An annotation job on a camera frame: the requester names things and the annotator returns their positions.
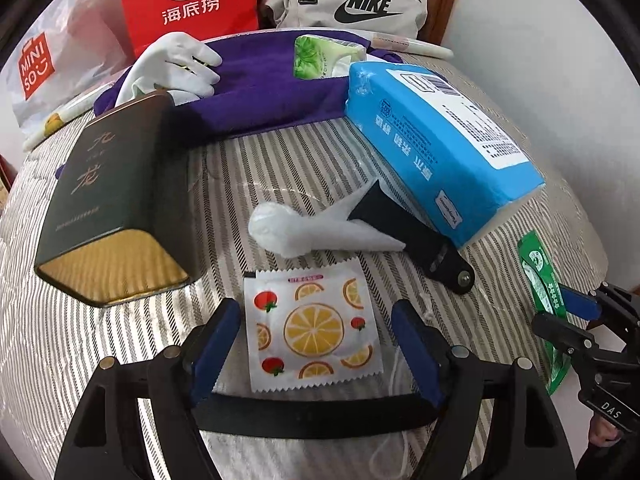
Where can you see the person's right hand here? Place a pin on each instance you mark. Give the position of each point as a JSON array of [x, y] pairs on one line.
[[602, 430]]

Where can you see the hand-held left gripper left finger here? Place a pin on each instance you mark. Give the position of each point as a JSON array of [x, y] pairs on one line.
[[220, 350]]

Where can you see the blue tissue pack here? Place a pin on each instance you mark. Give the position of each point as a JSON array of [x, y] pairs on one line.
[[430, 145]]

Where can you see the white fabric glove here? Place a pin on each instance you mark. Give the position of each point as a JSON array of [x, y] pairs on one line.
[[170, 57]]

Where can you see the grey waist bag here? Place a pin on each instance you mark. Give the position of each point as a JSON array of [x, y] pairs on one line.
[[290, 10]]

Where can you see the dark green tin box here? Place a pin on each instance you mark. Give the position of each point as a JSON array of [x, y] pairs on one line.
[[110, 185]]

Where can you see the red paper bag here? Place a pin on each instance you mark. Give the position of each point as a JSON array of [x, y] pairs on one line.
[[150, 15]]

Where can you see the green tissue pack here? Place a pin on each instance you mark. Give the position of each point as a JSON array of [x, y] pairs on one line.
[[320, 57]]

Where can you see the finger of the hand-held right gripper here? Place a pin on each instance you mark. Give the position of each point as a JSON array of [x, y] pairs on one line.
[[560, 330], [580, 302]]

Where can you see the printed paper roll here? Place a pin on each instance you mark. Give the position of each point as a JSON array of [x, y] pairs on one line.
[[430, 50]]

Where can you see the white plastic shopping bag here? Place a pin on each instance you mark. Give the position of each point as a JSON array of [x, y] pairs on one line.
[[75, 60]]

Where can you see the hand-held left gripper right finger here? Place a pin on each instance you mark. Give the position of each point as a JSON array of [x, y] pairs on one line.
[[415, 355]]

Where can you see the purple towel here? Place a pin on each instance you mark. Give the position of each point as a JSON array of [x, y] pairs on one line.
[[260, 90]]

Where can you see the fruit-printed packet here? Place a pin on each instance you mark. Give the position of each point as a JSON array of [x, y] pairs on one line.
[[310, 330]]

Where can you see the green packet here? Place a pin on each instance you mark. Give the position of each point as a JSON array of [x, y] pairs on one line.
[[542, 280]]

